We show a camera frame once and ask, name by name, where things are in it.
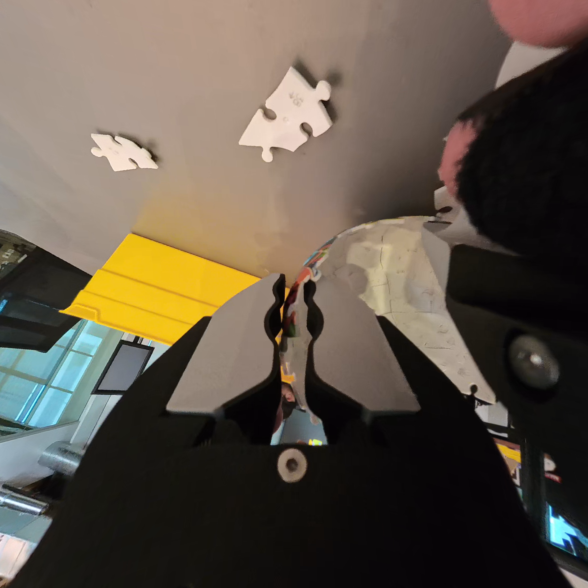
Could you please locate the large black screen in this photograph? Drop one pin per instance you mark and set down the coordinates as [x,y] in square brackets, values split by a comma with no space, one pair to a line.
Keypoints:
[41,294]

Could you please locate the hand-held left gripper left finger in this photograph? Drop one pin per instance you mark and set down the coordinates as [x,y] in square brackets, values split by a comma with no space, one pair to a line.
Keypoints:
[220,358]

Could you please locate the yellow plastic bin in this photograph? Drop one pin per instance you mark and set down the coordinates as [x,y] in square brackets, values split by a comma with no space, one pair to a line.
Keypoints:
[160,285]

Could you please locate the white loose puzzle piece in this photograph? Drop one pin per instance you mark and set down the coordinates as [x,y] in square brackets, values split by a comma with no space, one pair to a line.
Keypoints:
[121,154]

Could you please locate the metal pipe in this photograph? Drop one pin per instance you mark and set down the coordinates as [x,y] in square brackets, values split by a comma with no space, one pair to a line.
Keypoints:
[23,500]
[62,459]

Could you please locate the partly built puzzle ball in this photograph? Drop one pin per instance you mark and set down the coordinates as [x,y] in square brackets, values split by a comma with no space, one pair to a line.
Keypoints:
[404,285]

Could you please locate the white puzzle piece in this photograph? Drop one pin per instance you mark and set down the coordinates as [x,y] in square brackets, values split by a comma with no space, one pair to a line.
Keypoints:
[443,200]
[121,154]
[285,119]

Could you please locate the small wall monitor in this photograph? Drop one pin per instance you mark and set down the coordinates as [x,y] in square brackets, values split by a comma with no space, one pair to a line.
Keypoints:
[121,367]

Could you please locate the large glass window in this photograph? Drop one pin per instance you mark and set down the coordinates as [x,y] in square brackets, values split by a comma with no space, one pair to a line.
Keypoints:
[36,386]

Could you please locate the person's right hand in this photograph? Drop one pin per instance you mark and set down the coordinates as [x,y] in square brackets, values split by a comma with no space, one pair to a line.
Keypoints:
[542,18]

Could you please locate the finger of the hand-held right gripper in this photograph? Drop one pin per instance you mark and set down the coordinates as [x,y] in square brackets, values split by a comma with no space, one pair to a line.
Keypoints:
[436,266]

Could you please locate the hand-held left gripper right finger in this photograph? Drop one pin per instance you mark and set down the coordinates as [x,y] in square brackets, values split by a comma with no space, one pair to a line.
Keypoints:
[363,363]

